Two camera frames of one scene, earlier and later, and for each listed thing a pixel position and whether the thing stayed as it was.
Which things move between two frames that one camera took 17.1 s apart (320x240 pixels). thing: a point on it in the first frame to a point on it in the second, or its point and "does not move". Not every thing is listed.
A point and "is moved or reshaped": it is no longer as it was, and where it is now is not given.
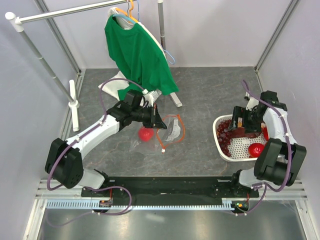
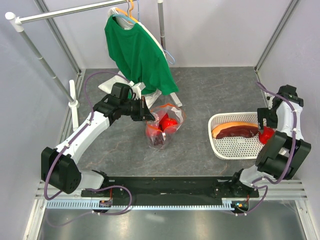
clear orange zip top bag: (174, 132) is moved or reshaped
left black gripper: (150, 124) to (143, 110)
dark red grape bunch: (224, 136) to (158, 139)
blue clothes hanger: (134, 22) does not move
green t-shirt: (140, 58) does not move
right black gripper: (241, 112) to (263, 113)
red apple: (255, 149) to (166, 122)
